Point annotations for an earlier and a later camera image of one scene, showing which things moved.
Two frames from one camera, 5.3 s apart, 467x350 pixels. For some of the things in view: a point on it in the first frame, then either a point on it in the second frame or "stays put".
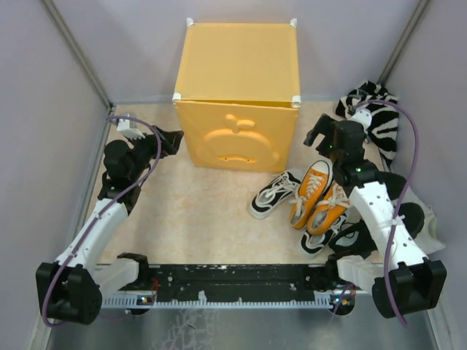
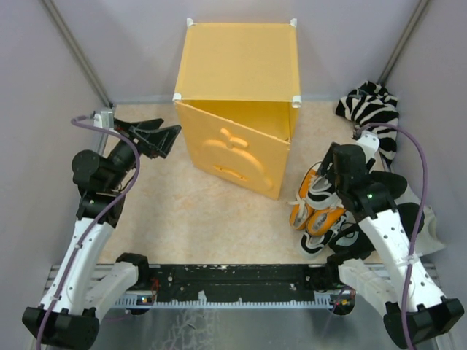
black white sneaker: (313, 244) stays put
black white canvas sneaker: (273, 195) → (321, 195)
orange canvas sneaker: (334, 203) stays put
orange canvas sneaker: (314, 183) stays put
